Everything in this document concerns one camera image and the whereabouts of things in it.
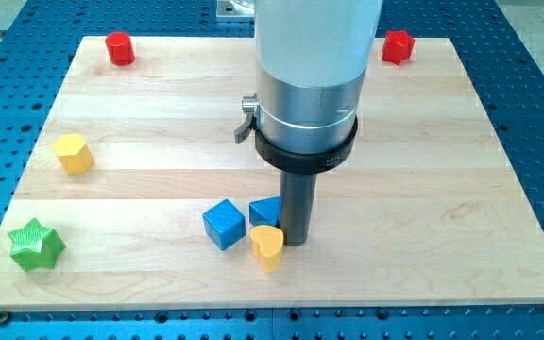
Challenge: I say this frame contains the wooden board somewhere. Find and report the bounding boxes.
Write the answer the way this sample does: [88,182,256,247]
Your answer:
[0,36,544,311]

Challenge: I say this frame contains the black clamp ring with lever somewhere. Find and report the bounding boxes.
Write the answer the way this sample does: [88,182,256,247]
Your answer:
[233,93,359,176]

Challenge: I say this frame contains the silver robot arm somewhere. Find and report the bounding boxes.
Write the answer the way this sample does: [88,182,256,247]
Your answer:
[255,0,383,154]

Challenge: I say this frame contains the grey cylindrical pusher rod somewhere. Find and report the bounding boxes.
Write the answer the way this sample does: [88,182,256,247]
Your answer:
[279,172,316,247]

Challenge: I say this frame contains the red cylinder block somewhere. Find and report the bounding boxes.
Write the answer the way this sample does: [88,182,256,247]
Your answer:
[105,32,135,66]

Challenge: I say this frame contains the red star block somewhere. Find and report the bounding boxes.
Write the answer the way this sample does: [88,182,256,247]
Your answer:
[382,30,416,65]

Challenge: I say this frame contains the blue block behind rod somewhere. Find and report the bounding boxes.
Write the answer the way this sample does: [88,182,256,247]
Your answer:
[249,196,281,227]

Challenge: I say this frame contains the yellow hexagon block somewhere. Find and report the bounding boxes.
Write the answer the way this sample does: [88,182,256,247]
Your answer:
[53,133,94,175]

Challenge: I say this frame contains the green star block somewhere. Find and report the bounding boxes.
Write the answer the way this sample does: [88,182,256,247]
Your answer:
[8,218,67,272]

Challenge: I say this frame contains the yellow heart block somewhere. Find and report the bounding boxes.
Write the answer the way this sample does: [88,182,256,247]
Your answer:
[249,225,284,273]

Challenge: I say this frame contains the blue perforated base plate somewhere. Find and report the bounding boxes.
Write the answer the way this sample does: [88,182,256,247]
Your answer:
[0,1,544,339]

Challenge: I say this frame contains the blue cube block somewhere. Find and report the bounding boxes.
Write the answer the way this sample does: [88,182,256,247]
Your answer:
[202,199,246,251]

